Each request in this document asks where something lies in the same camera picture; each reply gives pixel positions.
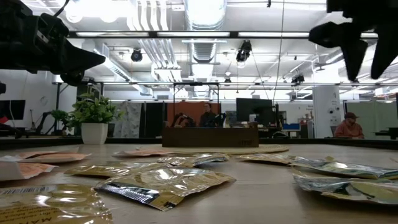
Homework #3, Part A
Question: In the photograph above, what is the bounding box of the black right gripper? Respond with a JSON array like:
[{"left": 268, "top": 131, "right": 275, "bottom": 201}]
[{"left": 326, "top": 0, "right": 398, "bottom": 82}]

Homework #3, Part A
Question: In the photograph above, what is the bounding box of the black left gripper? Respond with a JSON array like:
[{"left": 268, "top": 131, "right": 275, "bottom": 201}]
[{"left": 32, "top": 12, "right": 106, "bottom": 87}]

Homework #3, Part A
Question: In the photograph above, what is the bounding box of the silver packet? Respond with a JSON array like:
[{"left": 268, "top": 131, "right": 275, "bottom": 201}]
[{"left": 293, "top": 174, "right": 398, "bottom": 206}]

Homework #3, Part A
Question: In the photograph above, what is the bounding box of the brown wooden tea box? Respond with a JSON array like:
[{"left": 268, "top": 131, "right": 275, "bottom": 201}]
[{"left": 162, "top": 126, "right": 259, "bottom": 148}]

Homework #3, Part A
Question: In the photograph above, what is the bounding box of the orange tea bag packet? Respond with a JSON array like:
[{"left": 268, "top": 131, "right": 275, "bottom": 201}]
[
  {"left": 15, "top": 150, "right": 80, "bottom": 156},
  {"left": 111, "top": 150, "right": 175, "bottom": 157},
  {"left": 17, "top": 152, "right": 91, "bottom": 164},
  {"left": 0, "top": 162, "right": 59, "bottom": 182}
]

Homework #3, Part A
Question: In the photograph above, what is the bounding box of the small background plant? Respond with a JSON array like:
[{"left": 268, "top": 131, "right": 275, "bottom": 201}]
[{"left": 49, "top": 109, "right": 70, "bottom": 127}]

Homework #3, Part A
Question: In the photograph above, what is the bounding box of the grey partition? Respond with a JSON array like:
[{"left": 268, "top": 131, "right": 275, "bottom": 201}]
[{"left": 343, "top": 100, "right": 398, "bottom": 140}]

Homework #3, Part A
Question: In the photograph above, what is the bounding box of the white pillar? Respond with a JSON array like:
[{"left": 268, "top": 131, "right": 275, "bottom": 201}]
[{"left": 312, "top": 85, "right": 341, "bottom": 139}]

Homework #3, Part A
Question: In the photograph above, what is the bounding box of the patterned grey curtain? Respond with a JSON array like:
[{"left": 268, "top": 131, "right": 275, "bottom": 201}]
[{"left": 113, "top": 101, "right": 142, "bottom": 138}]

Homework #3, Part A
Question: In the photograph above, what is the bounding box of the green plant in white pot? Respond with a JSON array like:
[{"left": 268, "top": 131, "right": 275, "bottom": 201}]
[{"left": 68, "top": 91, "right": 125, "bottom": 146}]

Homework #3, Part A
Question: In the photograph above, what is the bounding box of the person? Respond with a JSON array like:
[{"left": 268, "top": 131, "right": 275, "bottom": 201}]
[
  {"left": 198, "top": 102, "right": 219, "bottom": 128},
  {"left": 334, "top": 111, "right": 365, "bottom": 139}
]

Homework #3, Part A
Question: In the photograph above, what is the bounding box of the black side table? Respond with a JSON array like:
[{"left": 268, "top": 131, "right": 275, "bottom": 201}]
[{"left": 374, "top": 126, "right": 398, "bottom": 140}]

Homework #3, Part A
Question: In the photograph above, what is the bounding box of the black monitor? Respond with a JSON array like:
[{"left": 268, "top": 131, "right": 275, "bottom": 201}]
[
  {"left": 0, "top": 99, "right": 26, "bottom": 121},
  {"left": 236, "top": 98, "right": 274, "bottom": 127}
]

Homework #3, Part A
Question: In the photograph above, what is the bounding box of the dark partition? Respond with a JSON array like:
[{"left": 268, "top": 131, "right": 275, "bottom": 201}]
[{"left": 139, "top": 101, "right": 167, "bottom": 138}]

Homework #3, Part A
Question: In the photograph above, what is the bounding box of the overhead LED light bar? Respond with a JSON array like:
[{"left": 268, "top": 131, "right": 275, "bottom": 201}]
[{"left": 67, "top": 30, "right": 379, "bottom": 40}]

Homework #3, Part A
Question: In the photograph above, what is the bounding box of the orange partition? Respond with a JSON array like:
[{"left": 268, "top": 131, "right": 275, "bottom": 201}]
[{"left": 167, "top": 101, "right": 222, "bottom": 128}]

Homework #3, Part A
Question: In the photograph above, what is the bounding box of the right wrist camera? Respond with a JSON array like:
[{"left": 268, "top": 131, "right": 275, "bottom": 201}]
[{"left": 308, "top": 21, "right": 369, "bottom": 49}]

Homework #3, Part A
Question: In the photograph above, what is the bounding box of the black aluminium table frame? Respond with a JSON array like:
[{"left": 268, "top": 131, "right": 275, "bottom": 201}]
[{"left": 0, "top": 136, "right": 398, "bottom": 150}]

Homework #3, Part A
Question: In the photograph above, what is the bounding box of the thin hanging black cable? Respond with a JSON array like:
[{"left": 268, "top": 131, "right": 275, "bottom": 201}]
[{"left": 272, "top": 0, "right": 286, "bottom": 105}]

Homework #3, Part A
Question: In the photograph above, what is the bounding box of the black background rig frame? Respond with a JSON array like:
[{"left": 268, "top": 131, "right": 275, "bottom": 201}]
[{"left": 172, "top": 82, "right": 220, "bottom": 128}]

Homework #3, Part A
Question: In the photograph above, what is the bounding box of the silver round air duct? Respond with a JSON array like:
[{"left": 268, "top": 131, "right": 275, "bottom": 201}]
[{"left": 183, "top": 0, "right": 228, "bottom": 30}]

